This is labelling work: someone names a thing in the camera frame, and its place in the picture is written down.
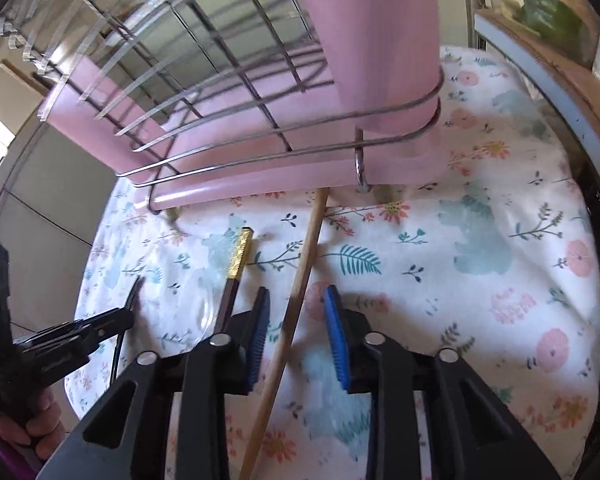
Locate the wooden shelf board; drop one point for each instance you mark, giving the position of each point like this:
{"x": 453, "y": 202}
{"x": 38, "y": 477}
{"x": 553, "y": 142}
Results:
{"x": 555, "y": 90}

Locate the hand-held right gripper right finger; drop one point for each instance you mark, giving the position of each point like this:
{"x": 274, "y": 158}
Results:
{"x": 337, "y": 340}

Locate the metal shelf pole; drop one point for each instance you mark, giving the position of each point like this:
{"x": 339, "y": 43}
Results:
{"x": 472, "y": 0}

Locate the green bell pepper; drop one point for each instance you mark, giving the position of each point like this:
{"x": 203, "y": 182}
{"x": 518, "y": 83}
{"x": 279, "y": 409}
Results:
{"x": 550, "y": 15}

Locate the pink plastic rack insert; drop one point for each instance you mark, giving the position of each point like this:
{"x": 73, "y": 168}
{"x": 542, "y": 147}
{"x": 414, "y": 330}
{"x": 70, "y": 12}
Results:
{"x": 380, "y": 35}

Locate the grey kitchen cabinet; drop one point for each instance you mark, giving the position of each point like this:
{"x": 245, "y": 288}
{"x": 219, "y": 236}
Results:
{"x": 40, "y": 185}

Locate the person's left hand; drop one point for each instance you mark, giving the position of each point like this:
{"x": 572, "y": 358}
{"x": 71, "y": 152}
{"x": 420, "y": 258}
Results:
{"x": 40, "y": 425}

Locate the wooden chopstick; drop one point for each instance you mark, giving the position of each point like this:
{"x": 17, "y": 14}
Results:
{"x": 300, "y": 280}

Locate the floral tablecloth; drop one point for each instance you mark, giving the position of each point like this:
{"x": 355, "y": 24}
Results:
{"x": 480, "y": 285}

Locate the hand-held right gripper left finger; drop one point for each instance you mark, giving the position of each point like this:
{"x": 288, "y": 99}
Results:
{"x": 257, "y": 340}

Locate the clear plastic spoon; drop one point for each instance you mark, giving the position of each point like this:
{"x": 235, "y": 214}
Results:
{"x": 205, "y": 295}

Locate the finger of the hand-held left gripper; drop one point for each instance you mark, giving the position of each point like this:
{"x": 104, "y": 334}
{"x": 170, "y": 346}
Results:
{"x": 95, "y": 322}
{"x": 134, "y": 295}

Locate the dark chopstick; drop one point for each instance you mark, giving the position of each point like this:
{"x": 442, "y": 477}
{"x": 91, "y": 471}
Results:
{"x": 237, "y": 260}

